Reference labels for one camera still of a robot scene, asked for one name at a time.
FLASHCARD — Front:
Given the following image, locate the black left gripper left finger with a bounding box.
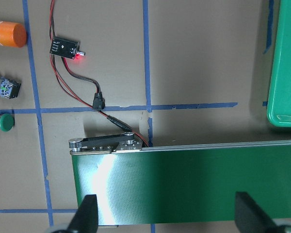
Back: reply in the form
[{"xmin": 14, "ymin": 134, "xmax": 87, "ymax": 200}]
[{"xmin": 66, "ymin": 194, "xmax": 98, "ymax": 233}]

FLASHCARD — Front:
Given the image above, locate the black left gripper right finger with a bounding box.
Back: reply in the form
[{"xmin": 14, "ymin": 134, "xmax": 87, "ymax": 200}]
[{"xmin": 234, "ymin": 192, "xmax": 277, "ymax": 233}]

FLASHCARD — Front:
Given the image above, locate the green push button switch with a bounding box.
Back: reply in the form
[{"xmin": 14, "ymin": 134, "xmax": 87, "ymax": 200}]
[
  {"xmin": 0, "ymin": 114, "xmax": 15, "ymax": 132},
  {"xmin": 0, "ymin": 77, "xmax": 21, "ymax": 99}
]

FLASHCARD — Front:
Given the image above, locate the orange cylinder with 4680 print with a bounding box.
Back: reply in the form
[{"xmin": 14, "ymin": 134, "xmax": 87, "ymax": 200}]
[{"xmin": 0, "ymin": 21, "xmax": 27, "ymax": 48}]

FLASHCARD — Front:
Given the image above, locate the green conveyor belt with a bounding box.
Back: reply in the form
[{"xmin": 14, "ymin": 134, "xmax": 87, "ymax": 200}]
[{"xmin": 70, "ymin": 140, "xmax": 291, "ymax": 226}]

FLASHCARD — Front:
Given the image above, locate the green plastic tray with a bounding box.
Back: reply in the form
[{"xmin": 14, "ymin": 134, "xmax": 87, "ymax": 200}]
[{"xmin": 267, "ymin": 0, "xmax": 291, "ymax": 127}]

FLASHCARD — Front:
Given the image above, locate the black sensor circuit board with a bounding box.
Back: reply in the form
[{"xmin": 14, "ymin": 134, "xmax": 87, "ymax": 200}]
[{"xmin": 49, "ymin": 36, "xmax": 86, "ymax": 60}]

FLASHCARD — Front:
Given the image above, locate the red and black sensor cable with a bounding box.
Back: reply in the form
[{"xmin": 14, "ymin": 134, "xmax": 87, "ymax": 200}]
[{"xmin": 48, "ymin": 0, "xmax": 150, "ymax": 148}]

